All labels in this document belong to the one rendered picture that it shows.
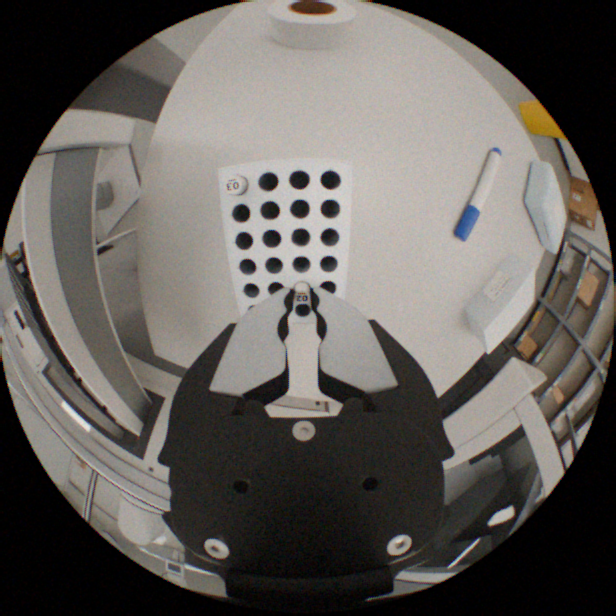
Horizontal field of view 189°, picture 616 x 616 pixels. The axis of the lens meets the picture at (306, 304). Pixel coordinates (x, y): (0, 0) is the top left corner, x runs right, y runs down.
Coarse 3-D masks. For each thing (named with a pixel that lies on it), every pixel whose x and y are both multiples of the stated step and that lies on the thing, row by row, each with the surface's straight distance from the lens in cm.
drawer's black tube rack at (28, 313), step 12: (24, 252) 32; (24, 264) 36; (24, 276) 28; (24, 300) 23; (36, 300) 21; (24, 312) 32; (36, 312) 20; (36, 324) 22; (48, 324) 34; (36, 336) 33; (48, 336) 21; (48, 348) 24; (60, 348) 39; (48, 360) 43; (60, 360) 23; (60, 372) 35; (72, 372) 24; (72, 384) 31; (84, 396) 31; (96, 408) 33
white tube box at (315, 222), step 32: (288, 160) 12; (320, 160) 12; (224, 192) 13; (256, 192) 12; (288, 192) 12; (320, 192) 12; (224, 224) 13; (256, 224) 13; (288, 224) 12; (320, 224) 12; (256, 256) 13; (288, 256) 13; (320, 256) 13; (256, 288) 16; (288, 320) 15
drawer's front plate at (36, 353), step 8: (16, 320) 70; (24, 320) 67; (16, 328) 67; (24, 328) 64; (24, 336) 61; (32, 336) 58; (24, 344) 59; (32, 344) 56; (32, 352) 54; (40, 352) 52; (40, 360) 53
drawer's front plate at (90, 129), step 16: (64, 112) 13; (80, 112) 14; (64, 128) 13; (80, 128) 14; (96, 128) 14; (112, 128) 15; (128, 128) 16; (48, 144) 13; (64, 144) 13; (80, 144) 14; (96, 144) 15; (112, 144) 16; (128, 144) 16
